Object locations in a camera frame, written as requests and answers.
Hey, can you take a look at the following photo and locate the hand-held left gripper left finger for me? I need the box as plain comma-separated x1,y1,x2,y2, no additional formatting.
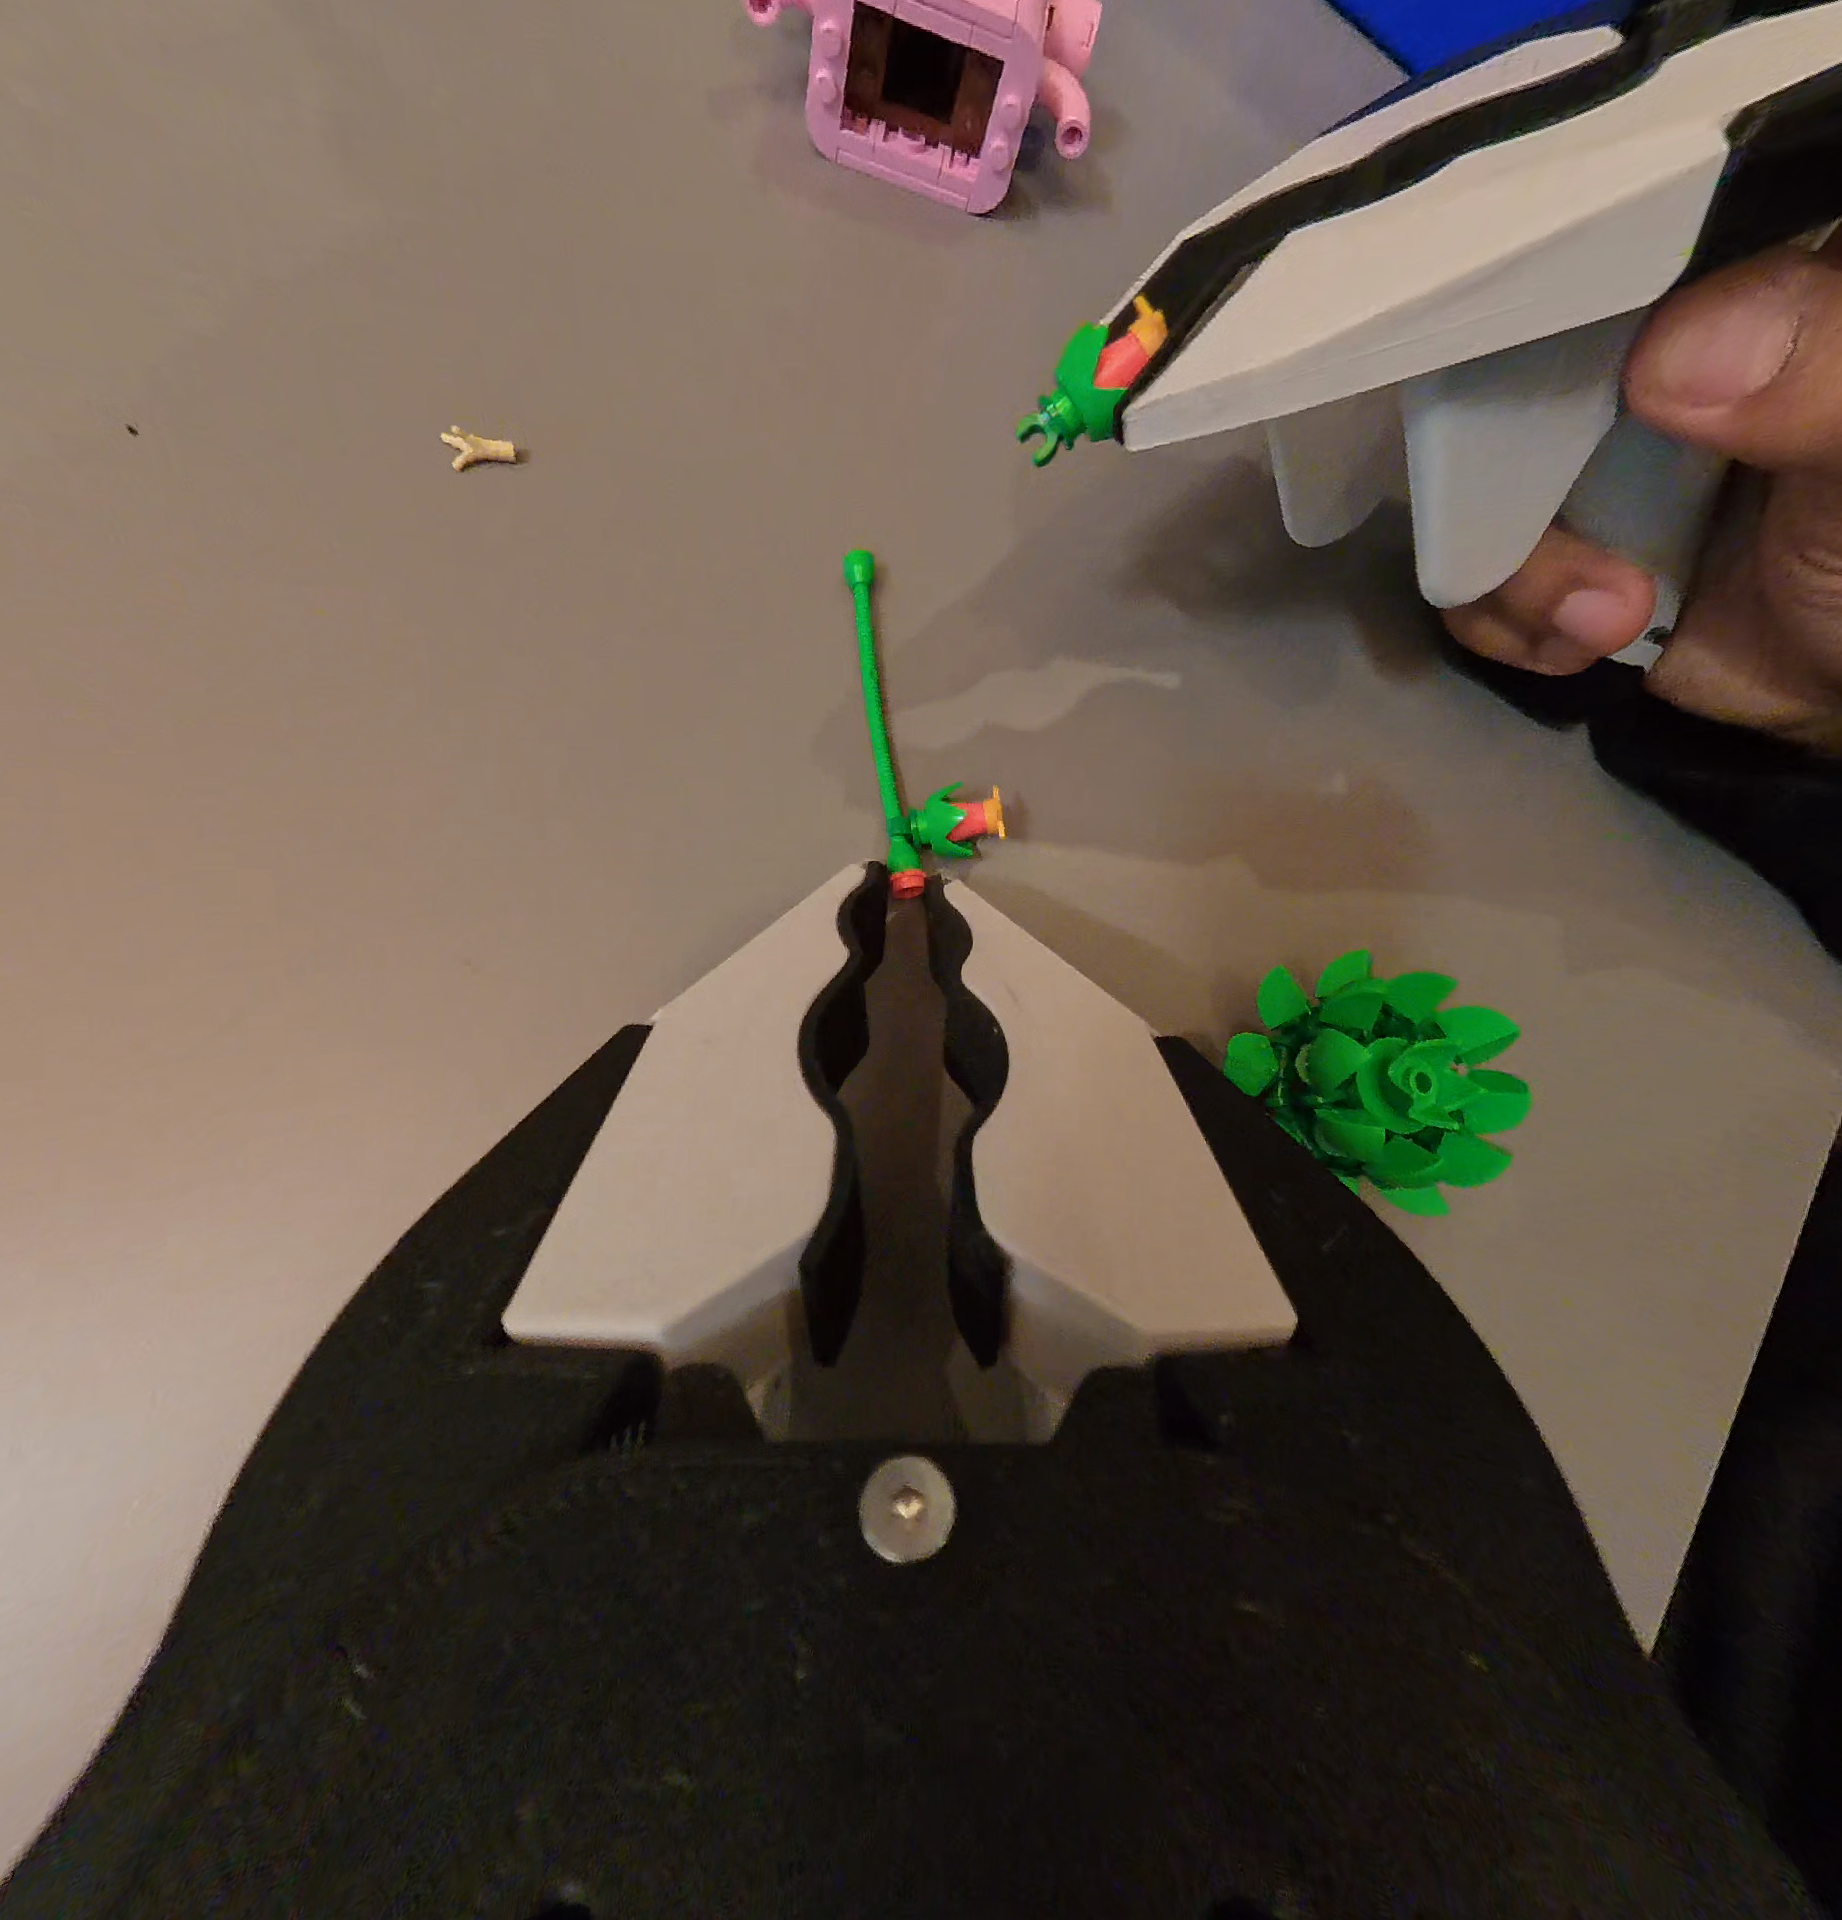
504,858,887,1438

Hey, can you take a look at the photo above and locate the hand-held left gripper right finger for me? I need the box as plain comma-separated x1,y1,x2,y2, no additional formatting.
924,883,1298,1438

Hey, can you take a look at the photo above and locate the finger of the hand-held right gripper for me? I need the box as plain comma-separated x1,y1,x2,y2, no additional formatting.
1101,20,1635,379
1124,0,1842,453

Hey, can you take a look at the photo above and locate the red flower bud piece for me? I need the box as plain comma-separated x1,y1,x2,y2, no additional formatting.
1053,324,1162,435

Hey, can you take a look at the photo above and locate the pink brick figure pot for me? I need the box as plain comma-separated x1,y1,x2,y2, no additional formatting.
738,0,1110,217

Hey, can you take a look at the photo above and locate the green flower stem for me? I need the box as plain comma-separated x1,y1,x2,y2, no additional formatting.
841,548,1007,900

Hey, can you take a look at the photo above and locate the person's right forearm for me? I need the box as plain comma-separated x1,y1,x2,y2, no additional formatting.
1474,661,1842,993

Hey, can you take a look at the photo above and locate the person's right hand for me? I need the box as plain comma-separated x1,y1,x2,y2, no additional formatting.
1438,204,1842,759

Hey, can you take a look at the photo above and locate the blue storage bin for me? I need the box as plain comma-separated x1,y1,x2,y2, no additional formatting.
1327,0,1630,77

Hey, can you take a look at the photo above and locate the green leafy plant piece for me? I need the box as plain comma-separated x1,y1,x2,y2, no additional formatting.
1221,948,1537,1214

